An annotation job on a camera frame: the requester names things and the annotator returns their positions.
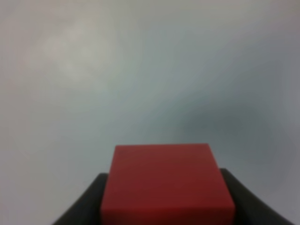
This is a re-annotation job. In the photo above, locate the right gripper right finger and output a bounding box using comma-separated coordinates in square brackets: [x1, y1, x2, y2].
[220, 168, 293, 225]

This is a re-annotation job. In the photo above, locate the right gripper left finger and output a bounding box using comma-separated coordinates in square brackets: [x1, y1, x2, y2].
[53, 173, 108, 225]

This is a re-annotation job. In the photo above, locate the red block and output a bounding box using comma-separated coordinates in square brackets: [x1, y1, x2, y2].
[100, 143, 235, 225]

